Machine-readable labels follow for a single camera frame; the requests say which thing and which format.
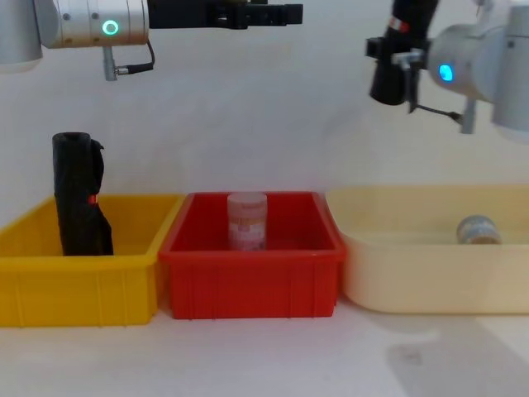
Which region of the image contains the clear jar with pink label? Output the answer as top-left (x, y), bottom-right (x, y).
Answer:
top-left (226, 191), bottom-right (269, 251)

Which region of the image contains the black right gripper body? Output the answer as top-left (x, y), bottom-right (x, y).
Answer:
top-left (365, 0), bottom-right (440, 108)

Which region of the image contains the red plastic bin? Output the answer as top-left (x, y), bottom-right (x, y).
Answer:
top-left (158, 190), bottom-right (348, 321)

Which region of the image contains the yellow plastic bin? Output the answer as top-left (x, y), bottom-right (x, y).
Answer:
top-left (0, 194), bottom-right (188, 329)

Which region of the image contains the thin dark left wrist cable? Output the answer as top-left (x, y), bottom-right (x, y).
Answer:
top-left (102, 39), bottom-right (156, 82)

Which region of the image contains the cream plastic basin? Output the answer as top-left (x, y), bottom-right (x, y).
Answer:
top-left (326, 184), bottom-right (529, 316)

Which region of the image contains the black plastic bag roll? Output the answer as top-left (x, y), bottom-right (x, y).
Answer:
top-left (51, 131), bottom-right (115, 257)

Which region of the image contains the small jar with blue label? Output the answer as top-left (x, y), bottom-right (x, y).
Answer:
top-left (455, 214), bottom-right (503, 246)

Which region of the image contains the thin dark right wrist cable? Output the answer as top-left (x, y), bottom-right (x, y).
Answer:
top-left (407, 61), bottom-right (475, 135)

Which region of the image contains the thin dark wrist cable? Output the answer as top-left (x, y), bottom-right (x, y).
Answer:
top-left (102, 39), bottom-right (156, 82)
top-left (407, 61), bottom-right (475, 135)

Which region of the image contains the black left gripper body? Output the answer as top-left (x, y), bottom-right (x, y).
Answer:
top-left (147, 0), bottom-right (227, 31)

